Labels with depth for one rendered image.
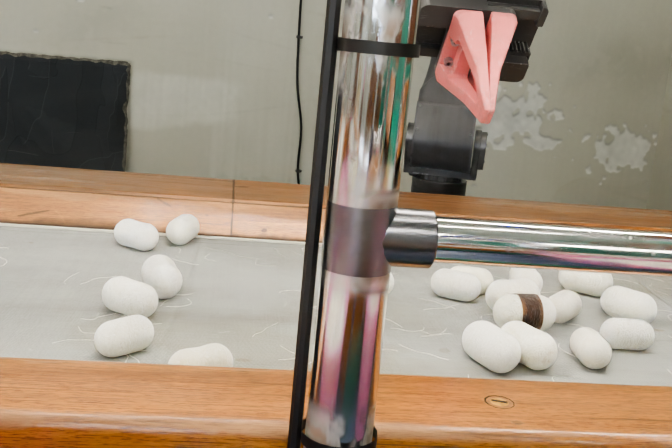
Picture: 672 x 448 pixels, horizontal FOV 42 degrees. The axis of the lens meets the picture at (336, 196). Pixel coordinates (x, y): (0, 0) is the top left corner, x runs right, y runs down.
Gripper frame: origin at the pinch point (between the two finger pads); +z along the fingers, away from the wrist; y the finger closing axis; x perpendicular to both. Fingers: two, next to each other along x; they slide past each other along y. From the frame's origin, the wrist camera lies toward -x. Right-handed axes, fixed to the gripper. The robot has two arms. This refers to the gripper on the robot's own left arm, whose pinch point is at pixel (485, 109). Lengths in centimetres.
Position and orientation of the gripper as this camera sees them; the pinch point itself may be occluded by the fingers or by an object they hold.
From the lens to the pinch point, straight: 62.6
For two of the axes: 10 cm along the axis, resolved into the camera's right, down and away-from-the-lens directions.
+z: 0.2, 7.9, -6.2
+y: 9.9, 0.7, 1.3
